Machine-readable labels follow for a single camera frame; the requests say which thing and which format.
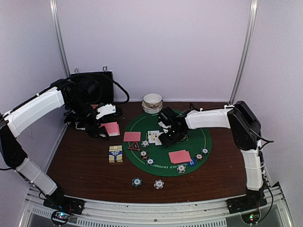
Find round green poker mat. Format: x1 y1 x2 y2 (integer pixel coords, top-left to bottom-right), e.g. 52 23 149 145
123 113 212 177

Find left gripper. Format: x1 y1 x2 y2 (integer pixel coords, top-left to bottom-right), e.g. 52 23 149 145
68 97 109 140

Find two of clubs card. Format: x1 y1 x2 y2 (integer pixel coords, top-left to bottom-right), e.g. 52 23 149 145
147 131 158 144

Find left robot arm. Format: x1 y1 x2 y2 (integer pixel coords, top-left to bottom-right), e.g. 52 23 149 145
0 73 123 210

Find right aluminium post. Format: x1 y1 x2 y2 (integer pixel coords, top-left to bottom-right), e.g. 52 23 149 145
228 0 258 104

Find left aluminium post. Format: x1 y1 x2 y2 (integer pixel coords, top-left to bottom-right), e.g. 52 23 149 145
49 0 70 78

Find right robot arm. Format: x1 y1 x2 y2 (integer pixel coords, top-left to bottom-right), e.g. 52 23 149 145
158 101 271 209

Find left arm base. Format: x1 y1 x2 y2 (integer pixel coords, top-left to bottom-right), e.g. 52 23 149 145
43 197 85 226

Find black poker chip case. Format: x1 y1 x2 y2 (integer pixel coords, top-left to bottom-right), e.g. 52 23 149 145
63 66 115 128

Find upper white ceramic bowl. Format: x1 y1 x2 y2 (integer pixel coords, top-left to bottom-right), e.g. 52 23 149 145
143 93 162 106

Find aluminium post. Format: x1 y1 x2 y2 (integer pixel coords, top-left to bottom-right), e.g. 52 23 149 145
49 0 70 78
228 0 258 104

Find dark chips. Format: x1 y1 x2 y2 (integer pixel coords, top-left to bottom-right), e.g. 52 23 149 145
201 148 209 155
146 158 155 166

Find blue round dealer button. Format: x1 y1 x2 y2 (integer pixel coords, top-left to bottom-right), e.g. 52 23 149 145
188 158 196 166

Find black red triangle all-in marker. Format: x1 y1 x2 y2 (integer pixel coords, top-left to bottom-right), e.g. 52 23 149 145
128 141 141 151

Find brown chips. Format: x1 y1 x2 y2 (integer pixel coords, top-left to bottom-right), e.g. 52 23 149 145
139 150 149 160
195 154 204 161

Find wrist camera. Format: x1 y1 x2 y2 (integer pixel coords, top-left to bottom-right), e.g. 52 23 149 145
95 104 116 120
157 107 182 133

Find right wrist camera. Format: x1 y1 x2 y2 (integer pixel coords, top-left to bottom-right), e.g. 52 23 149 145
157 107 182 133

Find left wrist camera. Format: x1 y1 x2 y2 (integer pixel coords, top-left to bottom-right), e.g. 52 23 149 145
95 104 116 120

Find pink playing card deck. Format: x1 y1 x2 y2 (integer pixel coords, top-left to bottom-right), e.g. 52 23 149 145
100 122 120 137

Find gold blue card box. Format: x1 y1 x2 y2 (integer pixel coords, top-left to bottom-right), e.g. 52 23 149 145
108 145 123 163

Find light blue chip stack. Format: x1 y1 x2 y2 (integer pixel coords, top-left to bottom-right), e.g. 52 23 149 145
154 180 164 189

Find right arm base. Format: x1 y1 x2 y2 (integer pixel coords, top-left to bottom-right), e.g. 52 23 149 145
226 189 267 225

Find two of spades card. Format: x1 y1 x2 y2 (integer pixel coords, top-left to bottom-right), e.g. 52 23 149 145
154 131 162 146

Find dark blue chip stack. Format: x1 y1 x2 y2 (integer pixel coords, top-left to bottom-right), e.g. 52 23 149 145
132 177 143 187

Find aluminium front rail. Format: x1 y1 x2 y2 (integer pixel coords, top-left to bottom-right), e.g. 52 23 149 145
17 186 294 227

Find lower white ceramic bowl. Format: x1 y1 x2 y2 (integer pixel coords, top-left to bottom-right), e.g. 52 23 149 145
141 101 163 114

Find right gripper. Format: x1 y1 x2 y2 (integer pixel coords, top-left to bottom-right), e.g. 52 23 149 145
160 127 185 148

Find white ceramic bowl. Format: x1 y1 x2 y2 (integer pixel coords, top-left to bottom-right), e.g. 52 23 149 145
141 101 163 114
143 93 162 106

